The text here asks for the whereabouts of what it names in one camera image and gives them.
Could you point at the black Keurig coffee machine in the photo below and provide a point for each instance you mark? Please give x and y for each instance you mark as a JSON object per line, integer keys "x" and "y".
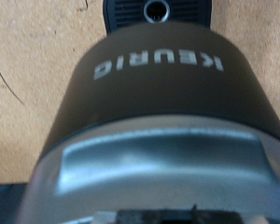
{"x": 161, "y": 93}

